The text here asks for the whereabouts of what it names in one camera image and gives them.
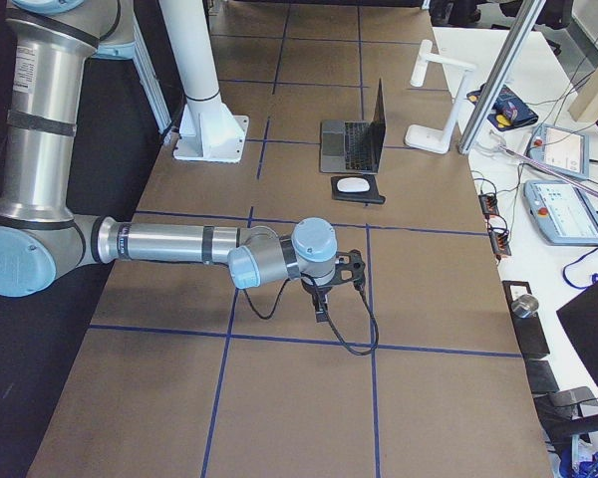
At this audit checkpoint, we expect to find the black orange connector strip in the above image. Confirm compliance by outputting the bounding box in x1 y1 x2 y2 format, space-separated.
478 192 511 260

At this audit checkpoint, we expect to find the white pillar mount base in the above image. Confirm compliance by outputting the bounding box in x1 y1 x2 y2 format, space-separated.
159 0 249 163

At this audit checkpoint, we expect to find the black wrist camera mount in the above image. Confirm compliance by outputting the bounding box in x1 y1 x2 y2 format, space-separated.
328 249 366 291

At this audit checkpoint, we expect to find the black camera cable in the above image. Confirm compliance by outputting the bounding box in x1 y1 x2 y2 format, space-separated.
240 278 380 357

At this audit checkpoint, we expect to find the aluminium frame post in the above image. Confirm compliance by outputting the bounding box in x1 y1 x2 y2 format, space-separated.
457 0 546 155

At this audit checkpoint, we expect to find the teach pendant tablet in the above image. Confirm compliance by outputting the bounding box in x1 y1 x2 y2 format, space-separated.
526 124 590 179
522 180 598 246

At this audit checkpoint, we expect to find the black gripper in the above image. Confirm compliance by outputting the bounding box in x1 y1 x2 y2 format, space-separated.
301 280 332 323

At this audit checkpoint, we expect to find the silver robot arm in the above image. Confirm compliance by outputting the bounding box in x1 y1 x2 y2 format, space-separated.
0 1 244 324

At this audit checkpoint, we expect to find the white computer mouse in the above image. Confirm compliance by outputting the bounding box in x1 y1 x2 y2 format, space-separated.
336 176 370 194

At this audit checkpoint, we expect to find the small metal cylinder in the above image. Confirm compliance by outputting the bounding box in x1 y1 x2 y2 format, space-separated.
510 294 539 319

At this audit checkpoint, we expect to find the white desk lamp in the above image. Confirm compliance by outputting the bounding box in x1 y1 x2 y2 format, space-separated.
404 39 476 154

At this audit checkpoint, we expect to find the grey laptop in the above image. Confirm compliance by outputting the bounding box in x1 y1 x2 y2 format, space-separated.
319 80 387 174

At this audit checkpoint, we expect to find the blue lanyard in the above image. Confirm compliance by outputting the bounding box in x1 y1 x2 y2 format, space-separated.
562 245 598 290

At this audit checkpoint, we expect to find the dark blue space pouch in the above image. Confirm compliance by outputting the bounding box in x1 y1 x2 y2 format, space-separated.
487 86 538 131

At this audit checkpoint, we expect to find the near teach pendant tablet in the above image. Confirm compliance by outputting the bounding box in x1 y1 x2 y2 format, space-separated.
522 180 598 246

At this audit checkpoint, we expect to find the black mouse pad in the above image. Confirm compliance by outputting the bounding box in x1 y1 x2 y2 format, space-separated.
330 175 386 204

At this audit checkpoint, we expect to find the far teach pendant tablet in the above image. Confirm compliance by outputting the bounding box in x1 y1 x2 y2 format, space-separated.
526 124 590 179

